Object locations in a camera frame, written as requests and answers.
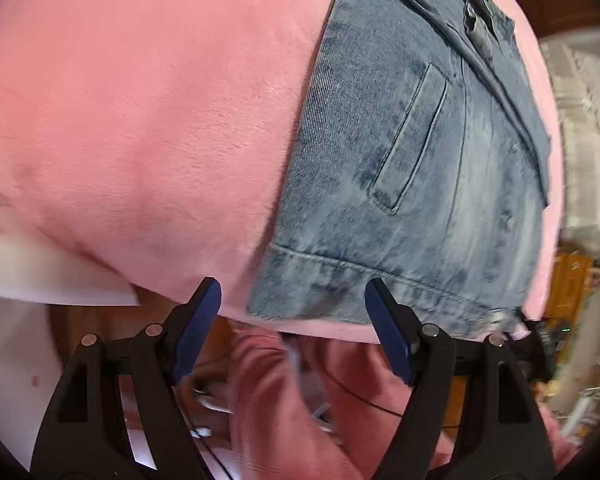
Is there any thin black cable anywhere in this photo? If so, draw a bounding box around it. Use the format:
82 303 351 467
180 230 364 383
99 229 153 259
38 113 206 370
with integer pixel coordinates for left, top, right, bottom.
325 370 461 430

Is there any person's pink clothing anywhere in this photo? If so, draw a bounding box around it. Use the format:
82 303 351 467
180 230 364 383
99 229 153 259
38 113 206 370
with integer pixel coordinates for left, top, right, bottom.
220 320 576 480

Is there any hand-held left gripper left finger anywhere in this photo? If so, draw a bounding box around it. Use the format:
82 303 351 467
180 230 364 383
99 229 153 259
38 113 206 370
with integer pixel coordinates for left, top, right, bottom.
29 276 223 480

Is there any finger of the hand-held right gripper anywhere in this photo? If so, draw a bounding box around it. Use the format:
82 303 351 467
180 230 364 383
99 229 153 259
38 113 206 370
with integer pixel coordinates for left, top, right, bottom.
516 310 554 382

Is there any pink bed blanket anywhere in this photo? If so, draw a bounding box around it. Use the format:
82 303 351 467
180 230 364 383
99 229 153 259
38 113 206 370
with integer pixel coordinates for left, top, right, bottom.
0 0 566 346

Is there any blue denim jacket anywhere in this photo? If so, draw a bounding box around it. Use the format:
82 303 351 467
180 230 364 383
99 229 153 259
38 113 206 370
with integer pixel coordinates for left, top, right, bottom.
245 0 553 343

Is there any wooden cabinet with round knobs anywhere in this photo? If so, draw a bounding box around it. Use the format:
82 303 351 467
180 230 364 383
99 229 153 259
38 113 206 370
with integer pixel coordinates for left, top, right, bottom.
545 252 596 321

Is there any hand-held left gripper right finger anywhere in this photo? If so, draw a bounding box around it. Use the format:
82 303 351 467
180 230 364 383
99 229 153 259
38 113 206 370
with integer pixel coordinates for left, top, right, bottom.
364 277 556 480

